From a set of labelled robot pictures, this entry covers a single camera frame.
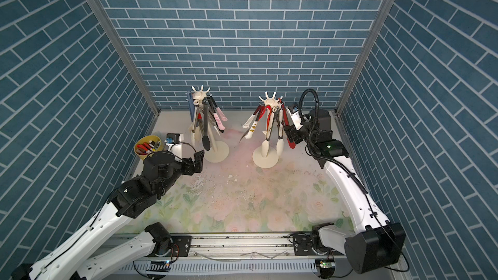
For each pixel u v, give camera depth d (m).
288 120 0.67
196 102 0.69
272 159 0.99
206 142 0.80
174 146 0.57
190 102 0.70
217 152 1.01
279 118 0.71
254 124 0.72
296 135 0.68
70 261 0.40
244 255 0.73
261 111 0.69
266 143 0.76
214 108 0.78
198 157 0.64
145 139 0.91
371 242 0.38
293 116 0.64
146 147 0.90
